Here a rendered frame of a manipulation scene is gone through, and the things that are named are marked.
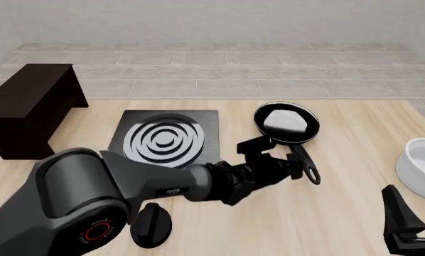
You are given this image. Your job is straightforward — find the black frying pan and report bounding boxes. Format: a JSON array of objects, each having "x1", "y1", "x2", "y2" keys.
[{"x1": 253, "y1": 101, "x2": 322, "y2": 186}]

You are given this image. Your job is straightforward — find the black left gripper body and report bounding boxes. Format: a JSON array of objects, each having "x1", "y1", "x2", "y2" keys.
[{"x1": 271, "y1": 156, "x2": 294, "y2": 179}]

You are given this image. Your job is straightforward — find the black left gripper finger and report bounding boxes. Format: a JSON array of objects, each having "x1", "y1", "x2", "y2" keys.
[
  {"x1": 285, "y1": 151, "x2": 305, "y2": 167},
  {"x1": 288, "y1": 166, "x2": 306, "y2": 181}
]

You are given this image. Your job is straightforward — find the round black stove knob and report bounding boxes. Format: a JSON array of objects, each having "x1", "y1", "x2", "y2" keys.
[{"x1": 129, "y1": 202, "x2": 173, "y2": 250}]

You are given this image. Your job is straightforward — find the dark brown wooden cabinet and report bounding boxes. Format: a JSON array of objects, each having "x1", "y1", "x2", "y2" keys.
[{"x1": 0, "y1": 63, "x2": 90, "y2": 161}]

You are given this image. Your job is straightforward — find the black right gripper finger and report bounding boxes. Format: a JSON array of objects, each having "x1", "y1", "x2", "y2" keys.
[{"x1": 381, "y1": 183, "x2": 425, "y2": 238}]

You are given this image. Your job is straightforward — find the flat black stove plate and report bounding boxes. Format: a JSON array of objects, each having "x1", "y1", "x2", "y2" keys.
[{"x1": 109, "y1": 109, "x2": 221, "y2": 169}]

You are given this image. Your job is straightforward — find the white ceramic bowl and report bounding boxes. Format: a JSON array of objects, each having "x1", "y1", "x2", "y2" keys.
[{"x1": 394, "y1": 137, "x2": 425, "y2": 200}]

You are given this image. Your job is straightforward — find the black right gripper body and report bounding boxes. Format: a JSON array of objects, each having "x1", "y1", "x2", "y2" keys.
[{"x1": 389, "y1": 232, "x2": 425, "y2": 256}]

